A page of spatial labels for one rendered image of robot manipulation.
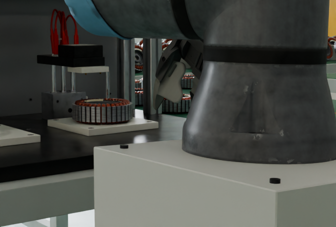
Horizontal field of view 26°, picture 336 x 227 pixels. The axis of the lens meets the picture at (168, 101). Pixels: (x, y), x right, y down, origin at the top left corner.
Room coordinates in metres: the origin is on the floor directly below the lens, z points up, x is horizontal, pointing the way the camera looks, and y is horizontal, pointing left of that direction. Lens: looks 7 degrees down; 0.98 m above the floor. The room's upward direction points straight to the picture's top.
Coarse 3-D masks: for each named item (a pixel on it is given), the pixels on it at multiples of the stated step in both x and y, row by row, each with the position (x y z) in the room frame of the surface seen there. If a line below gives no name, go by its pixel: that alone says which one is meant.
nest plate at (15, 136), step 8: (0, 128) 1.25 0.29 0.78; (8, 128) 1.25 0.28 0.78; (16, 128) 1.25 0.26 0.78; (0, 136) 1.16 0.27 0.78; (8, 136) 1.16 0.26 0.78; (16, 136) 1.16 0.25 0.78; (24, 136) 1.17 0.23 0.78; (32, 136) 1.17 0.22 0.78; (0, 144) 1.14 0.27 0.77; (8, 144) 1.15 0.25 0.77; (16, 144) 1.16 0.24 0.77
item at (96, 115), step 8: (72, 104) 1.32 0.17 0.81; (80, 104) 1.31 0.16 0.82; (88, 104) 1.30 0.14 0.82; (96, 104) 1.30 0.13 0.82; (104, 104) 1.29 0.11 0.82; (112, 104) 1.30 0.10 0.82; (120, 104) 1.31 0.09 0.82; (128, 104) 1.32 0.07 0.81; (72, 112) 1.33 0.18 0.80; (80, 112) 1.30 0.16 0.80; (88, 112) 1.29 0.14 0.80; (96, 112) 1.29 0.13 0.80; (104, 112) 1.29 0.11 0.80; (112, 112) 1.29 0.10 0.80; (120, 112) 1.30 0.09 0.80; (128, 112) 1.32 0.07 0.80; (80, 120) 1.30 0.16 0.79; (88, 120) 1.29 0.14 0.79; (96, 120) 1.29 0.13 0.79; (104, 120) 1.29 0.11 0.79; (112, 120) 1.29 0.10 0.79; (120, 120) 1.30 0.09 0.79; (128, 120) 1.33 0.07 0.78
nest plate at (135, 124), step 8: (48, 120) 1.35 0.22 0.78; (56, 120) 1.34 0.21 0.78; (64, 120) 1.34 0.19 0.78; (72, 120) 1.34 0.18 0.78; (136, 120) 1.34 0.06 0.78; (144, 120) 1.34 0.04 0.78; (64, 128) 1.30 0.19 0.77; (72, 128) 1.28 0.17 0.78; (80, 128) 1.26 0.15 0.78; (88, 128) 1.25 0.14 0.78; (96, 128) 1.25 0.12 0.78; (104, 128) 1.26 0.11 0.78; (112, 128) 1.27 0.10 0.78; (120, 128) 1.28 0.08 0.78; (128, 128) 1.29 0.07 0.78; (136, 128) 1.30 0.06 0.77; (144, 128) 1.31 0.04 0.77; (152, 128) 1.32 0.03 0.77
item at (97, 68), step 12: (60, 48) 1.40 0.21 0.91; (72, 48) 1.36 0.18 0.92; (84, 48) 1.37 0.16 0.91; (96, 48) 1.39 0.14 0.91; (48, 60) 1.43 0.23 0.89; (60, 60) 1.39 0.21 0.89; (72, 60) 1.36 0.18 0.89; (84, 60) 1.37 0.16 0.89; (96, 60) 1.39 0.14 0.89; (60, 72) 1.46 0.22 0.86; (72, 72) 1.47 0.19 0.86; (84, 72) 1.35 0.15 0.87; (72, 84) 1.47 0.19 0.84
